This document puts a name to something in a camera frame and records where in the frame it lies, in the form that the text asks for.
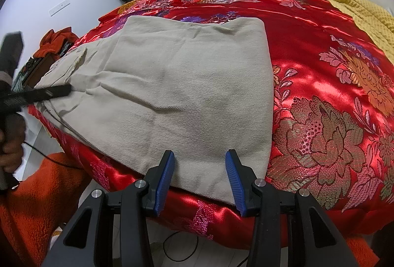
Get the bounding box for beige pants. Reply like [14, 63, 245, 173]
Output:
[36, 16, 274, 204]

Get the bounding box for left hand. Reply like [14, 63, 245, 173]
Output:
[0, 71, 27, 175]

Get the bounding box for orange clothes pile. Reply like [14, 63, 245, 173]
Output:
[33, 27, 79, 61]

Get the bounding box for orange fleece sleeve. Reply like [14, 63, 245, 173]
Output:
[1, 152, 92, 266]

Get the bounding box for red satin floral bedspread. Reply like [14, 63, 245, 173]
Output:
[29, 0, 394, 250]

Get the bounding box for yellow dotted blanket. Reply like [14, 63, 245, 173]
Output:
[328, 0, 394, 63]

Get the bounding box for black cable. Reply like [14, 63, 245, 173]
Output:
[23, 140, 250, 267]

